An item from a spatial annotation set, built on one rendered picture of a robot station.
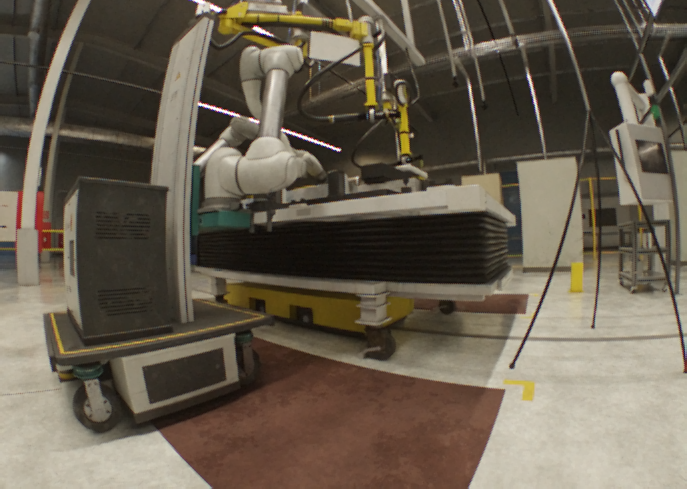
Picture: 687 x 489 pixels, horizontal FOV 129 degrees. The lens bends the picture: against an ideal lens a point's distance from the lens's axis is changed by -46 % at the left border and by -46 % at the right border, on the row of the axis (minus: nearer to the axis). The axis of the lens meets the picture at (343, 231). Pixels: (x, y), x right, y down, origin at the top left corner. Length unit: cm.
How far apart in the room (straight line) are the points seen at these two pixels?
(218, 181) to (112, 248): 49
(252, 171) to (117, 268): 60
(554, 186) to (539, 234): 94
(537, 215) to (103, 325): 606
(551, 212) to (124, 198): 600
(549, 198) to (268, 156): 549
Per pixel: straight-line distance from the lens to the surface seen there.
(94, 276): 106
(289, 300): 239
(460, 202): 119
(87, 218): 105
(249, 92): 158
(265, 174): 116
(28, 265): 590
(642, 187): 342
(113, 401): 118
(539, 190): 613
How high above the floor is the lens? 63
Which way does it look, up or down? 2 degrees up
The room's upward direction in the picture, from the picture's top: 1 degrees counter-clockwise
